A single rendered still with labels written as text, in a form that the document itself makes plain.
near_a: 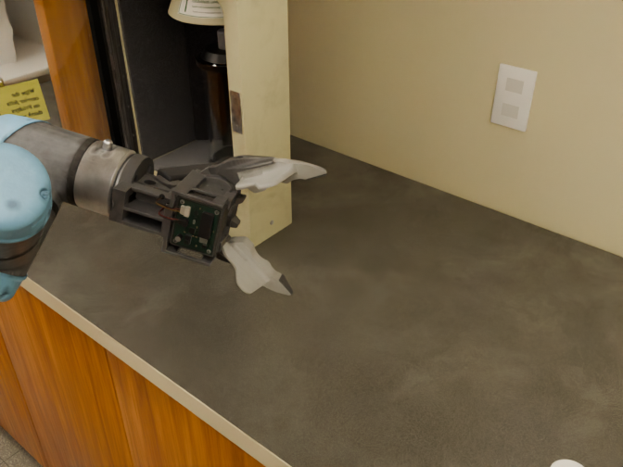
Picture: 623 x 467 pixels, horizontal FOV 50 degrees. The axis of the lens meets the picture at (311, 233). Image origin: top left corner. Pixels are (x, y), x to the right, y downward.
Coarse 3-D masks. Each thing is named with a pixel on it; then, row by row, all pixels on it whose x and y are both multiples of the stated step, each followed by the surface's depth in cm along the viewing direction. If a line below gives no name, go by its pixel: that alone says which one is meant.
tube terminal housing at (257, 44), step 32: (224, 0) 96; (256, 0) 97; (224, 32) 99; (256, 32) 100; (256, 64) 102; (256, 96) 105; (288, 96) 111; (256, 128) 108; (288, 128) 114; (288, 192) 121; (256, 224) 117; (288, 224) 125
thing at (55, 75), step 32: (0, 0) 105; (32, 0) 107; (64, 0) 109; (0, 32) 107; (32, 32) 109; (64, 32) 112; (0, 64) 109; (32, 64) 112; (64, 64) 114; (96, 64) 117; (0, 96) 112; (32, 96) 114; (64, 96) 117; (96, 96) 120; (64, 128) 120; (96, 128) 123
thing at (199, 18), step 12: (180, 0) 105; (192, 0) 104; (204, 0) 103; (216, 0) 103; (168, 12) 109; (180, 12) 105; (192, 12) 104; (204, 12) 104; (216, 12) 103; (204, 24) 104; (216, 24) 104
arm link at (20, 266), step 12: (48, 228) 69; (36, 252) 67; (0, 264) 61; (12, 264) 62; (24, 264) 65; (0, 276) 63; (12, 276) 64; (24, 276) 66; (0, 288) 63; (12, 288) 65; (0, 300) 65
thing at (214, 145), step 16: (208, 64) 111; (224, 64) 111; (208, 80) 114; (224, 80) 112; (208, 96) 116; (224, 96) 114; (208, 112) 118; (224, 112) 116; (208, 128) 120; (224, 128) 117; (224, 144) 119
